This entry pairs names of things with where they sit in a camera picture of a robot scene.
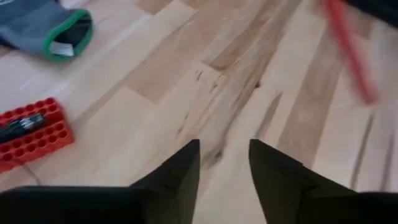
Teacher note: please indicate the grey work glove green cuff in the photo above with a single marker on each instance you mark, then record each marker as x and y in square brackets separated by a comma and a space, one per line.
[28, 28]

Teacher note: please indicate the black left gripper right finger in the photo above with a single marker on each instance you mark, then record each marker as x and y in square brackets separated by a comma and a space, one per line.
[295, 199]

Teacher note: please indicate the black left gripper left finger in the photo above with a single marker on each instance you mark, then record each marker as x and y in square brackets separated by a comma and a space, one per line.
[155, 202]

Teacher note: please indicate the red bit holder block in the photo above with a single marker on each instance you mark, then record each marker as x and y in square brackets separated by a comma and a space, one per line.
[46, 137]

